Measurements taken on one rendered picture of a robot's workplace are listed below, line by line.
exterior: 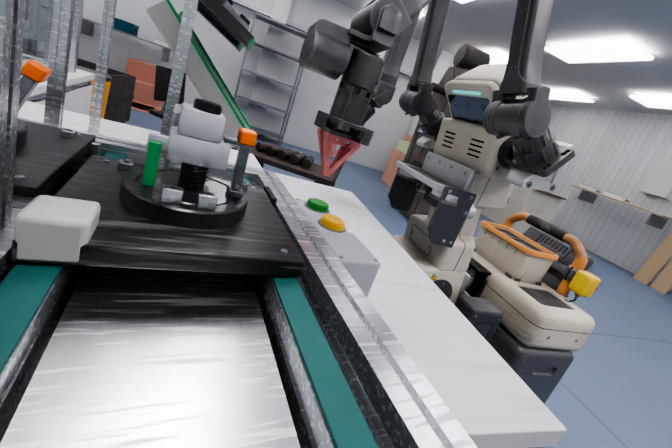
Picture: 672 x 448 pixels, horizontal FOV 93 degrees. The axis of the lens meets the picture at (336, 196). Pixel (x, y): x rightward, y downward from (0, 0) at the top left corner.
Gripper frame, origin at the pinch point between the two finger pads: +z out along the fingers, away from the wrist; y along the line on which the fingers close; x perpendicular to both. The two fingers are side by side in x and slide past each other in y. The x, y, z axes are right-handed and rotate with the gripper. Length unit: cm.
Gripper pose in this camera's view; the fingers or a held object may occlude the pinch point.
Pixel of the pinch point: (327, 170)
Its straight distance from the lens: 55.9
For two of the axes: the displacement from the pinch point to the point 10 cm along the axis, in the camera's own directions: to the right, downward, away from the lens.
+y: 3.9, 3.8, -8.4
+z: -3.3, 9.1, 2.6
